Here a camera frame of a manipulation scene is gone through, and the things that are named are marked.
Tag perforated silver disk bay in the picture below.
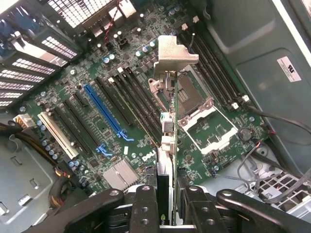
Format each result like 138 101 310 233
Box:
235 155 311 216

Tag coin cell battery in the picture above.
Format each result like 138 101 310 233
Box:
237 128 253 141

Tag white expansion slot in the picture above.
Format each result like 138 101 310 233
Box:
37 111 80 160

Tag silver chipset heatsink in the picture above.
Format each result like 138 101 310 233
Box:
102 159 140 191

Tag CPU socket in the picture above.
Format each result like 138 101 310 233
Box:
150 65 214 127

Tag metal socket cover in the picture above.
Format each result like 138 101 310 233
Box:
178 106 239 156

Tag black sleeved power cable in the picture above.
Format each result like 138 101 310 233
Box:
0 122 73 209

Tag green motherboard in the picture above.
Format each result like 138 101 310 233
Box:
13 0 272 195

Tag open black PC case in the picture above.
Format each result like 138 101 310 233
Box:
0 0 311 233

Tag thin black wire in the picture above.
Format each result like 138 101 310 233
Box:
245 103 311 136

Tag blue expansion slot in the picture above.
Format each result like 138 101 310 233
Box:
83 83 134 143

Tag white power connector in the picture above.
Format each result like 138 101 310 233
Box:
13 114 37 131

